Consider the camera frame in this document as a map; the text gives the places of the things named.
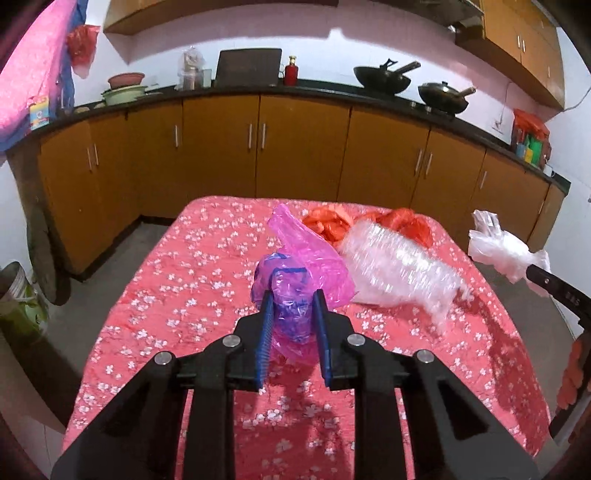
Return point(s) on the red basin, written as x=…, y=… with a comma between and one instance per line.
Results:
x=125, y=80

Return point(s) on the red bottle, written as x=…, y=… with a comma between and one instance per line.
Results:
x=290, y=73

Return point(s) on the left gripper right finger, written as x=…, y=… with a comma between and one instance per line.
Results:
x=412, y=410

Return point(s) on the red bag on counter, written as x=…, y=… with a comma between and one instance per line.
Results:
x=530, y=124

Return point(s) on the clear jar with bag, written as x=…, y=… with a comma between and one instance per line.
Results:
x=190, y=70

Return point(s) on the wooden kitchen cabinets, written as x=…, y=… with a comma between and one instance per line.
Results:
x=94, y=176
x=514, y=37

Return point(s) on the clear bubble wrap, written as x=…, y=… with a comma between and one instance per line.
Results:
x=390, y=270

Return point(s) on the black countertop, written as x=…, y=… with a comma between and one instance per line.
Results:
x=331, y=92

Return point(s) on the green metal bucket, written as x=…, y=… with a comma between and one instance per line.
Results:
x=23, y=312

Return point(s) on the black wok left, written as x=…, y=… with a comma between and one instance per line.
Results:
x=383, y=80

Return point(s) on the dark cutting board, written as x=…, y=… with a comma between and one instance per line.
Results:
x=248, y=67

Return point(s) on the green package on counter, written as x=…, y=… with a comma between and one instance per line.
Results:
x=534, y=147

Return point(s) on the black lidded wok right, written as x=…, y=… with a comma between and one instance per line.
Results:
x=441, y=96

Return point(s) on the lower wooden kitchen cabinets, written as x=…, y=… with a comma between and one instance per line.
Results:
x=94, y=176

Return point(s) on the large red plastic bag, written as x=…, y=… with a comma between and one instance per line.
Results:
x=403, y=221

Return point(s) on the clear white plastic bag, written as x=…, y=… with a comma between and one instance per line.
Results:
x=490, y=245

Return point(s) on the pink floral door curtain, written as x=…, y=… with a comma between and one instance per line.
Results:
x=38, y=68

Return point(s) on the pink purple plastic bag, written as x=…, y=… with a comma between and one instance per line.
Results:
x=304, y=264

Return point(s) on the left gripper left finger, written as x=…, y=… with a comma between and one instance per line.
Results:
x=176, y=413

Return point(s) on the hanging red bag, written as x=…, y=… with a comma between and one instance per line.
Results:
x=81, y=46

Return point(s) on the upper wooden kitchen cabinets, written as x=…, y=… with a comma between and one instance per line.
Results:
x=514, y=37

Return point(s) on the small red plastic bag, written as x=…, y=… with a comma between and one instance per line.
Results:
x=331, y=222

